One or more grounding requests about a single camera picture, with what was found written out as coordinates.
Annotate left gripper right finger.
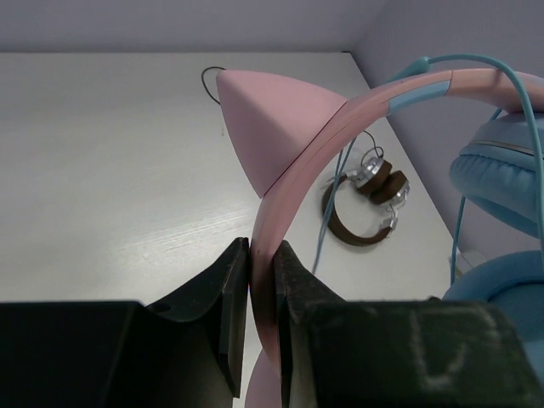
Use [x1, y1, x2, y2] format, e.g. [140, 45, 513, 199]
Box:
[274, 242, 542, 407]

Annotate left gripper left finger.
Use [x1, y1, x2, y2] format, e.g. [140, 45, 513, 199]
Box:
[1, 238, 250, 407]

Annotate blue pink cat-ear headphones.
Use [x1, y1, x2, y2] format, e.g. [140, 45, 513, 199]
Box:
[217, 63, 543, 407]

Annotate light blue headphone cable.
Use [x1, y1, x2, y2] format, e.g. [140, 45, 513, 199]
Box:
[312, 53, 544, 294]

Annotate brown silver headphones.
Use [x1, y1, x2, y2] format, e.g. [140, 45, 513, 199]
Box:
[321, 157, 410, 247]

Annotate thin black audio cable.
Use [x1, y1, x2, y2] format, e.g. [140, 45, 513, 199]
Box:
[200, 66, 386, 161]

